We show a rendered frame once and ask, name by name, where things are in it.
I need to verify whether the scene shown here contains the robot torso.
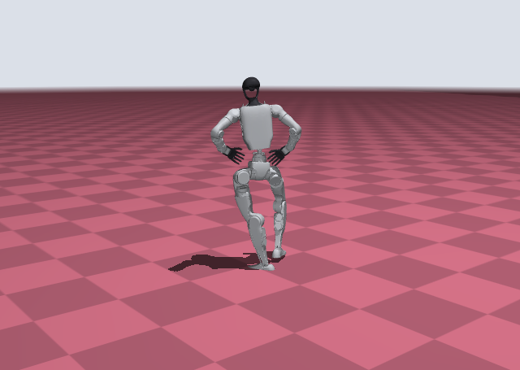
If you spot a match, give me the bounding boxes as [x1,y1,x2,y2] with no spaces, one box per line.
[239,101,273,181]

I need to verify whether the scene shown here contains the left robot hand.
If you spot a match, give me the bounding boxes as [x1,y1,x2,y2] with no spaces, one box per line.
[223,146,245,164]

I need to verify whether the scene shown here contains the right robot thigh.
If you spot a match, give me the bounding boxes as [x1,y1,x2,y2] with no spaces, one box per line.
[268,166,286,213]

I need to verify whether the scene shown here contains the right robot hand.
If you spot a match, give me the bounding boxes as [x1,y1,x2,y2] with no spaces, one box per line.
[267,146,290,166]

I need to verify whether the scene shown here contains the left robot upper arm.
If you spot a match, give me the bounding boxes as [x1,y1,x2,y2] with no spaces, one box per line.
[210,108,241,139]

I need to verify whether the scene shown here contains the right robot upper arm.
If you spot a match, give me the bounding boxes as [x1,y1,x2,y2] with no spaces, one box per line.
[269,104,301,137]

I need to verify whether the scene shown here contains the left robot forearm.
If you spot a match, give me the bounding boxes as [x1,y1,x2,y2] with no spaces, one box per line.
[211,137,231,155]

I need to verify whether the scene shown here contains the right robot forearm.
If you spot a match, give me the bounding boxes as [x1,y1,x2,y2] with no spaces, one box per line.
[282,133,301,155]

